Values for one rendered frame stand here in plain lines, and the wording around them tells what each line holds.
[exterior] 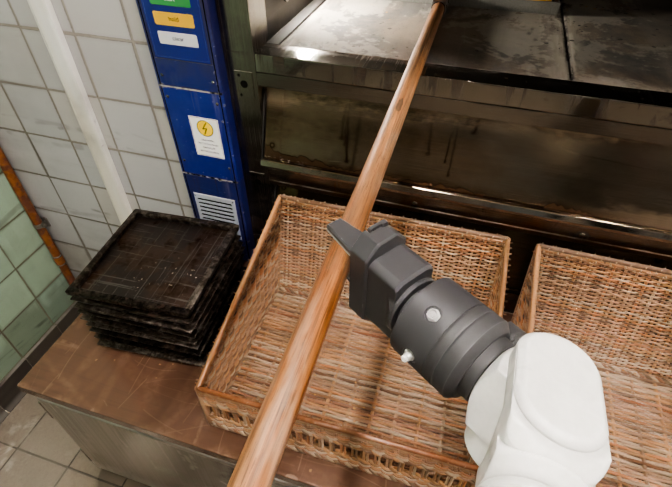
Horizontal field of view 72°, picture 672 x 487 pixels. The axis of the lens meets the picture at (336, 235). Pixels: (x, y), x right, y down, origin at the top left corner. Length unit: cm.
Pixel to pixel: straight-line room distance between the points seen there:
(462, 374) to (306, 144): 76
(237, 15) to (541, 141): 64
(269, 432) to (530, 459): 18
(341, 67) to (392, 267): 59
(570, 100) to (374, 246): 59
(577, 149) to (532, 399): 73
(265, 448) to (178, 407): 77
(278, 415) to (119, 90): 101
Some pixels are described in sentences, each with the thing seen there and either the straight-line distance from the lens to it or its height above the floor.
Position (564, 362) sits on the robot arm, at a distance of 40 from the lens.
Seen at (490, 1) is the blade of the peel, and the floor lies 120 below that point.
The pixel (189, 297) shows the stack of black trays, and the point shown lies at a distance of 105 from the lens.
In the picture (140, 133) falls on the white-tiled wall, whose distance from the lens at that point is 132.
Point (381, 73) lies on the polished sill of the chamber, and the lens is 95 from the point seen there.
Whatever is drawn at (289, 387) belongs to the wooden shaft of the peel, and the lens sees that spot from 40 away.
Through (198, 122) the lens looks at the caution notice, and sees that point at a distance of 114.
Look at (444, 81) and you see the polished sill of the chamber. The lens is 94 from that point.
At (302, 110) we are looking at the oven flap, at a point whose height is 106.
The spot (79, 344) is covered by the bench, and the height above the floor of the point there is 58.
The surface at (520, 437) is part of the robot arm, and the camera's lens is 35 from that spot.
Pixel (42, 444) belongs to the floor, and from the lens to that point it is 195.
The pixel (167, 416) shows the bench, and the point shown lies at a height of 58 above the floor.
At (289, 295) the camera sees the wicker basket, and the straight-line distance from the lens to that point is 126.
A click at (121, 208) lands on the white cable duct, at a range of 153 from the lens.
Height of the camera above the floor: 156
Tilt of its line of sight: 43 degrees down
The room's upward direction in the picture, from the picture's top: straight up
